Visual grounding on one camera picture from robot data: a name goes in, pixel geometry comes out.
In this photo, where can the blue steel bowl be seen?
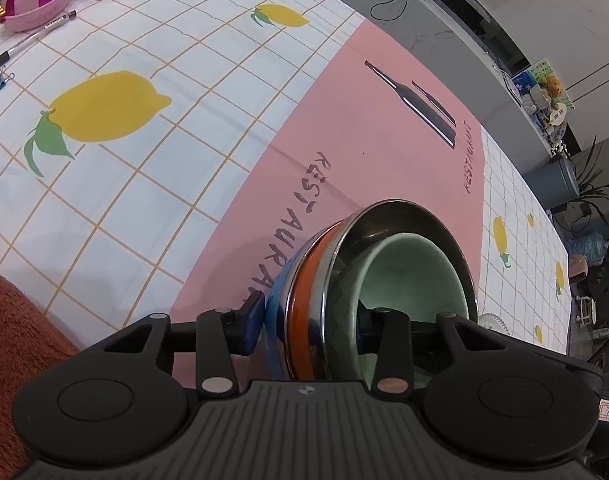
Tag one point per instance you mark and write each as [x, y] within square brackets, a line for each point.
[274, 320]

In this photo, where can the rust red plush cloth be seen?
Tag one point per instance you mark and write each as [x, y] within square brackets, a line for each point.
[14, 340]

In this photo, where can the blue water bottle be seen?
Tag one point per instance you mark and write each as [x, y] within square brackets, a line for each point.
[587, 249]

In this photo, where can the large clear glass plate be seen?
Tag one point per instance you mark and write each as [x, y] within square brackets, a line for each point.
[492, 321]

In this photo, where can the grey trash can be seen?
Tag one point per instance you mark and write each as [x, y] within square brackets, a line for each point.
[552, 182]

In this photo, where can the blue binder clip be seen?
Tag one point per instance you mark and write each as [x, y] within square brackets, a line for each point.
[4, 81]

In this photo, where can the white round hand fan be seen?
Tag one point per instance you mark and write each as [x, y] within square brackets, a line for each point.
[557, 116]

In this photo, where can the green ceramic bowl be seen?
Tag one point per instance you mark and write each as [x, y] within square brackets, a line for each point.
[414, 270]

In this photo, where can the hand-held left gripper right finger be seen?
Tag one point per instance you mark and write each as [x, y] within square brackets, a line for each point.
[392, 340]

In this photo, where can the orange steel bowl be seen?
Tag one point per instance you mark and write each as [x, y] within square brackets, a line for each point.
[304, 320]

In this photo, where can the brown teddy bear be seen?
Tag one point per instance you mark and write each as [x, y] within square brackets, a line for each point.
[552, 85]

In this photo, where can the tall potted plant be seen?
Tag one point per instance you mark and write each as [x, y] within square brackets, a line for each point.
[592, 190]

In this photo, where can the green and blue painting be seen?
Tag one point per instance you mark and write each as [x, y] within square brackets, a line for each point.
[524, 80]

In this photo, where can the pen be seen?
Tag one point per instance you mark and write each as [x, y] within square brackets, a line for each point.
[39, 34]

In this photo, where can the grey marble television console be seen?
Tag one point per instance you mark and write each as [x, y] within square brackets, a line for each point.
[434, 25]

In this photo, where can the lemon print checked tablecloth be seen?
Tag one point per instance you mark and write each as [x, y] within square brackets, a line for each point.
[209, 125]

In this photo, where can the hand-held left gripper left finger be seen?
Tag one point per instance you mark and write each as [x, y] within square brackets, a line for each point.
[249, 320]

